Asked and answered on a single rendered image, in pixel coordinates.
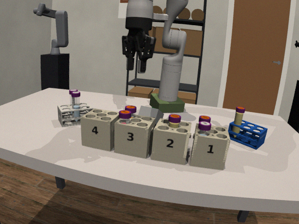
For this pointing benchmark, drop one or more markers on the blue tube rack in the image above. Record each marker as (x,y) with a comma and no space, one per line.
(245,138)

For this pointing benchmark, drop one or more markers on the conical tube with pink liquid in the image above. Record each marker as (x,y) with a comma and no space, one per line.
(124,116)

